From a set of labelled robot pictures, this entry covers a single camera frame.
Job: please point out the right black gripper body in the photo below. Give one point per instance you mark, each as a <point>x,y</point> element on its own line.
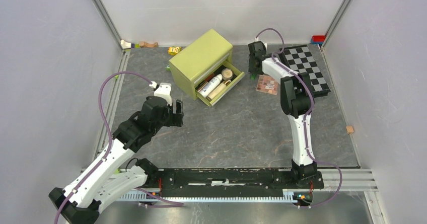
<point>251,69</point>

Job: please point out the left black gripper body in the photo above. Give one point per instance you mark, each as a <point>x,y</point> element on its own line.
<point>169,118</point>

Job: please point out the pink eyeshadow palette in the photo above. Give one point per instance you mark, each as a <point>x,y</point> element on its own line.
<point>267,84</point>

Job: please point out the round powder jar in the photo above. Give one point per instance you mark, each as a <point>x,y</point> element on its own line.
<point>227,74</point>

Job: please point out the green metal drawer box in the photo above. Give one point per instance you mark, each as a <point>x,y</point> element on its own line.
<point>208,54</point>

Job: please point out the white plastic bottle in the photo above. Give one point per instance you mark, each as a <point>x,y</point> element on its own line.
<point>211,85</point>

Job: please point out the red black lip pencil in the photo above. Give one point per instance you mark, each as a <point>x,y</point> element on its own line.
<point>208,79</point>

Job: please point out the rose gold lipstick tube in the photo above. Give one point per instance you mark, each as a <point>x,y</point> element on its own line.
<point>201,86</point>

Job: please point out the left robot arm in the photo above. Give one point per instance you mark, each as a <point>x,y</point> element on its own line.
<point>83,200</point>

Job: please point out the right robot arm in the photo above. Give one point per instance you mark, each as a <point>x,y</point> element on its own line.
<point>297,102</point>

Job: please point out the black white checkerboard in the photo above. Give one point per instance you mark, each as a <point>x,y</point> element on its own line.
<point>300,58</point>

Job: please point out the red blue blocks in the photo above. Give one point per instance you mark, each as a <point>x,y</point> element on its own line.
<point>317,39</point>

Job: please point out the yellow toy car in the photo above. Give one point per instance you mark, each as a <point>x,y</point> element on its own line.
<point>174,50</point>

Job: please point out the wooden toy blocks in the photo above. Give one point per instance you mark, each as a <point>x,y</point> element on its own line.
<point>142,44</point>

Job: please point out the small wooden cube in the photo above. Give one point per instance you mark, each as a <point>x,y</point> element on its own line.
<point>349,129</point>

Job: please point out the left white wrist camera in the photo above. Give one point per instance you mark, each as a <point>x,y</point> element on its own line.
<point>162,90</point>

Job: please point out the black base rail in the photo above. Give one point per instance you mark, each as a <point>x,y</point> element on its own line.
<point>229,182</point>

